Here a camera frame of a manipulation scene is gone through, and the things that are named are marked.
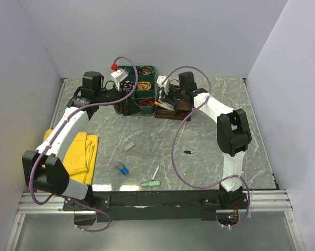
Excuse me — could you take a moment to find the black base bar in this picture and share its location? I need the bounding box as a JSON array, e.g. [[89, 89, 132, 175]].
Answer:
[[62, 190, 249, 223]]

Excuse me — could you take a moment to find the orange capped white pen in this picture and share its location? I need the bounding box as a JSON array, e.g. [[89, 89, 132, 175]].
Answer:
[[161, 102, 174, 110]]

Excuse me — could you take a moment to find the white marker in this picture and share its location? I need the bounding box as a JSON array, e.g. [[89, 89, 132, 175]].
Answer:
[[151, 165, 160, 181]]

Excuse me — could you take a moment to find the yellow capped white pen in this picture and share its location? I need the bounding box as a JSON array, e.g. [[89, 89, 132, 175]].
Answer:
[[155, 102, 172, 110]]

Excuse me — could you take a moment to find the yellow cloth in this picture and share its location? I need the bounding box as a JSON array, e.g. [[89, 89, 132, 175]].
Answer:
[[42, 129, 99, 186]]

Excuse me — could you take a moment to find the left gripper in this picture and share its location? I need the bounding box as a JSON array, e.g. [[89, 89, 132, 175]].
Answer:
[[96, 80, 144, 116]]

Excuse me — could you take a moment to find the green compartment tray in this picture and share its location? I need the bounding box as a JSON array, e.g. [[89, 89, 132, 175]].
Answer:
[[119, 65, 156, 115]]

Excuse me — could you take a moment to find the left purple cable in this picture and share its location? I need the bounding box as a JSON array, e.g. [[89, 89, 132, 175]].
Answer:
[[28, 55, 139, 233]]

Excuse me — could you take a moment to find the blue capped glue stick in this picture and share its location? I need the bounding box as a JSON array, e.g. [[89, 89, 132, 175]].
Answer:
[[115, 162, 129, 176]]

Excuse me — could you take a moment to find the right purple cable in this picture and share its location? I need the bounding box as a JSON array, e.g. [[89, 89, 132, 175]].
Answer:
[[161, 65, 252, 229]]

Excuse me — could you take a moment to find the aluminium rail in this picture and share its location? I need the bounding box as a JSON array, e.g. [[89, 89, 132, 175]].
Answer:
[[16, 190, 294, 214]]

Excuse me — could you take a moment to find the purple cable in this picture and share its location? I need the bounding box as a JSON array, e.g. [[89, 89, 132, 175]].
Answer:
[[161, 65, 252, 229], [28, 55, 139, 233]]

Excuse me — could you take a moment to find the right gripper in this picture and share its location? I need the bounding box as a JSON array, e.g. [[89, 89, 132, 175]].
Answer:
[[161, 84, 186, 107]]

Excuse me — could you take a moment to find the short mint green highlighter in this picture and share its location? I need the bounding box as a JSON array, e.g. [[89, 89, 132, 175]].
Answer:
[[141, 180, 160, 188]]

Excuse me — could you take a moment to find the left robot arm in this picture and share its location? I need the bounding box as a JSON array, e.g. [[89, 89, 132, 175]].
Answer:
[[22, 68, 131, 210]]

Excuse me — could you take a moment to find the brown wooden desk organizer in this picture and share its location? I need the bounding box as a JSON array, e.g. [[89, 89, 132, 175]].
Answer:
[[154, 88, 192, 120]]

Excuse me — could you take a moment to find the small grey eraser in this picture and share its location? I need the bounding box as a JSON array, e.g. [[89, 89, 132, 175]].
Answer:
[[124, 142, 135, 151]]

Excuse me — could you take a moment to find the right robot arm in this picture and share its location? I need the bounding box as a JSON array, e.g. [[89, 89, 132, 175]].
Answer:
[[171, 72, 252, 208]]

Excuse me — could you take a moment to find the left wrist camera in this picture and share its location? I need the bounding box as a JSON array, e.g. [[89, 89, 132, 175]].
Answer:
[[111, 63, 128, 90]]

